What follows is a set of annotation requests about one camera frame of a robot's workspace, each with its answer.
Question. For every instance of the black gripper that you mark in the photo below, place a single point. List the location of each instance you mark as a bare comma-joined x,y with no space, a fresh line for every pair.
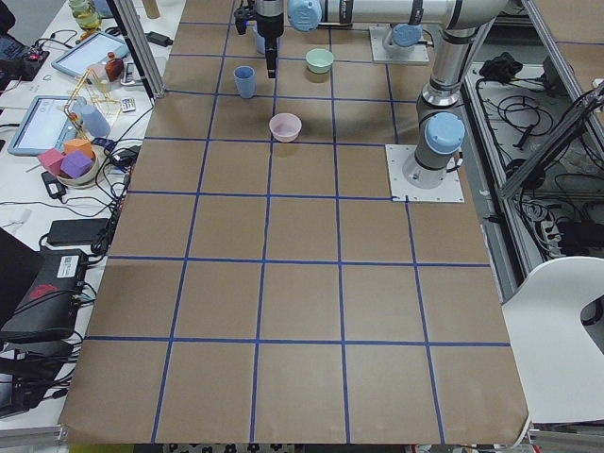
268,21

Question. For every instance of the blue cup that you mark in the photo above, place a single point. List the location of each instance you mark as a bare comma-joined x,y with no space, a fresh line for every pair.
245,81

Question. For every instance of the blue cup near arm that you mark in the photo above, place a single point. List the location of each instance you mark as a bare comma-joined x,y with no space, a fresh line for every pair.
259,41

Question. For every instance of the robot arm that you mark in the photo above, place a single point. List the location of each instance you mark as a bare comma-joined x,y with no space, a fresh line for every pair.
463,28

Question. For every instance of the mint green bowl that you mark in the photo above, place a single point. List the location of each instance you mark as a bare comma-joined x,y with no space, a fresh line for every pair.
319,61

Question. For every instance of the pink bowl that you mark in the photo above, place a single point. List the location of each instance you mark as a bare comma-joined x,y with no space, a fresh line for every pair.
285,127

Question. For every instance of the brown glass bottle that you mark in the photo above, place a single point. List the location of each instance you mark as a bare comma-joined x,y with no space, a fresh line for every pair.
114,67

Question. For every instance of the light blue tablet far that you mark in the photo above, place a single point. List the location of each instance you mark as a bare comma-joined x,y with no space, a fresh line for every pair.
92,50

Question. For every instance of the light blue tablet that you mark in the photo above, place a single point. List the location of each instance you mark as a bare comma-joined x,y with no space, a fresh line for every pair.
44,126
92,50

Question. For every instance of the bowl of foam blocks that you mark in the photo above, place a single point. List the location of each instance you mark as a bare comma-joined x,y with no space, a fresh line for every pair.
75,166

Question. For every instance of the light blue tablet near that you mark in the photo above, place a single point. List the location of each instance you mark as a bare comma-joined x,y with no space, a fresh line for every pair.
44,126

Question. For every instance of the black power adapter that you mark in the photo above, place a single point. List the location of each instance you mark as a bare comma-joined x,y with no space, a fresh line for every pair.
76,232

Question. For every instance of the black laptop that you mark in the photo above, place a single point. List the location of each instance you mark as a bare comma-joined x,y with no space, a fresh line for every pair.
38,292

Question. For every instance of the white chair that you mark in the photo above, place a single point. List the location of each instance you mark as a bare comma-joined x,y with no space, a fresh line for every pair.
559,364

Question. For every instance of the aluminium frame post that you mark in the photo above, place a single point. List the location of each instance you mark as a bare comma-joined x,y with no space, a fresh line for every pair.
127,19

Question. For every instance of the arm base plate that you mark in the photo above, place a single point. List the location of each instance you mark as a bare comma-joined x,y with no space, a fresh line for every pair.
386,51
410,182

